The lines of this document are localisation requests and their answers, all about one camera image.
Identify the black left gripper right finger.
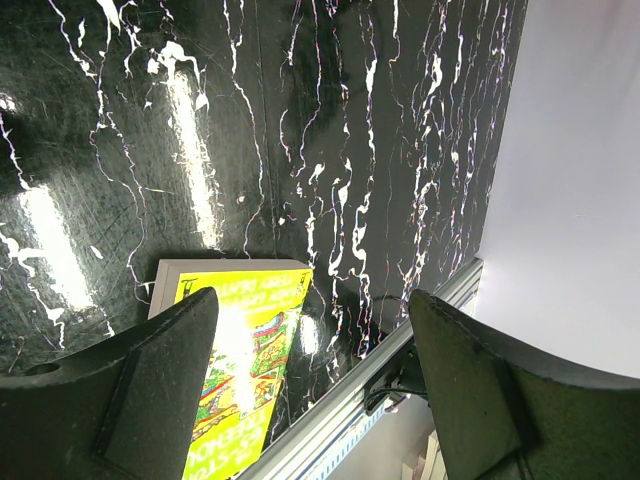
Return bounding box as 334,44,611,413
409,290,639,479

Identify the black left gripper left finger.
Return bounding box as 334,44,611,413
1,287,219,479

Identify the lime green book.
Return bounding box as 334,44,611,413
149,259,313,479

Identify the black marble pattern mat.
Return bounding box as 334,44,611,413
1,1,527,441

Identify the aluminium rail frame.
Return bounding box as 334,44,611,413
234,257,486,480

